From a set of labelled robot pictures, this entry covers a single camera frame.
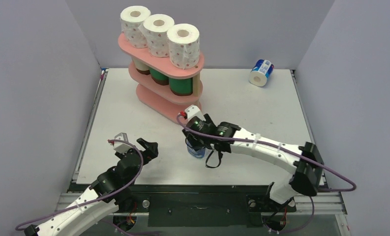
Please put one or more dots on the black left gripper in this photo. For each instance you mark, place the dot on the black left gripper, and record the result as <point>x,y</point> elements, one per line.
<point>151,151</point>

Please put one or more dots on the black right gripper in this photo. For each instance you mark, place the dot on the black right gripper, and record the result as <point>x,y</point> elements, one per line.
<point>194,139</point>

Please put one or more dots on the blue Tempo packaged roll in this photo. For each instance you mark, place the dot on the blue Tempo packaged roll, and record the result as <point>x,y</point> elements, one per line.
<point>195,151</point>

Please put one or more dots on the green brown roll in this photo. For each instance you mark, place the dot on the green brown roll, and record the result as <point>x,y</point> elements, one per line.
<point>159,77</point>
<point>181,87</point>

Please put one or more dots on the pink three-tier wooden shelf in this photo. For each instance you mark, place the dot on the pink three-tier wooden shelf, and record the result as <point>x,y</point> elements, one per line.
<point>159,97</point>

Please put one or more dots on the cream brown paper roll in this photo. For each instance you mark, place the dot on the cream brown paper roll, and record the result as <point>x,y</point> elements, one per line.
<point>141,67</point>

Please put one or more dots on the blue white packaged roll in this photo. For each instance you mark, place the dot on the blue white packaged roll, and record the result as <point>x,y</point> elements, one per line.
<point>260,73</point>

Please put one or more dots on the white dotted toilet roll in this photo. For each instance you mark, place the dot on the white dotted toilet roll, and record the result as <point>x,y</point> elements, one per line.
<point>154,29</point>
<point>184,45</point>
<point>131,19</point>

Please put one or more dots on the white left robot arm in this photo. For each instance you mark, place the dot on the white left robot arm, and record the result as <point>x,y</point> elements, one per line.
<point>107,194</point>

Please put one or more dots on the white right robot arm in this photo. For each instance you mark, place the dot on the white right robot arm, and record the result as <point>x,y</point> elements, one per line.
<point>303,163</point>

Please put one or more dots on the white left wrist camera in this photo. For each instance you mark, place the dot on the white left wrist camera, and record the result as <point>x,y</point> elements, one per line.
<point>120,143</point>

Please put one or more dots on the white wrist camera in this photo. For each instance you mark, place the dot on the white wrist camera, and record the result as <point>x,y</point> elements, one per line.
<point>192,111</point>
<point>120,143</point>

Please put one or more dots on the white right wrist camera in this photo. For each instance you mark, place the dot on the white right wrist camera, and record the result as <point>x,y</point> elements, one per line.
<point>192,111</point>

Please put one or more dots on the aluminium table edge rail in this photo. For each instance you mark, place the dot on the aluminium table edge rail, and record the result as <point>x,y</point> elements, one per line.
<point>95,104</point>

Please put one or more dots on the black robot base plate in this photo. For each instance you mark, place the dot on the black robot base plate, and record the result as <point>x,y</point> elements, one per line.
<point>201,205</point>

